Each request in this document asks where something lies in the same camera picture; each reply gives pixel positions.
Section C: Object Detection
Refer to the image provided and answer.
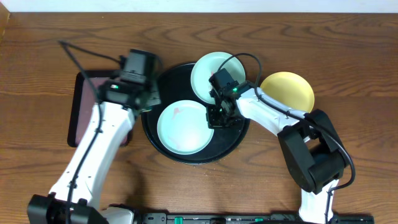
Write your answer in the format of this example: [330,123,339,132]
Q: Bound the yellow plate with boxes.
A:
[260,72,315,113]

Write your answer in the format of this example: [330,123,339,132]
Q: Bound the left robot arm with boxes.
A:
[27,80,160,223]

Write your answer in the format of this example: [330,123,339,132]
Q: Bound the rectangular black tray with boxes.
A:
[67,70,115,147]

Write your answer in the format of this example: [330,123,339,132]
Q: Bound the light blue plate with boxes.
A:
[190,52,246,105]
[157,100,214,155]

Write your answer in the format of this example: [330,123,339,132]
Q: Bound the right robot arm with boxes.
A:
[207,80,353,223]

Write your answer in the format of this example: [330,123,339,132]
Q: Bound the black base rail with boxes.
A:
[134,213,375,224]

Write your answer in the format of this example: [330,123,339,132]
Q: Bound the round black tray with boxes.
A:
[141,63,250,164]

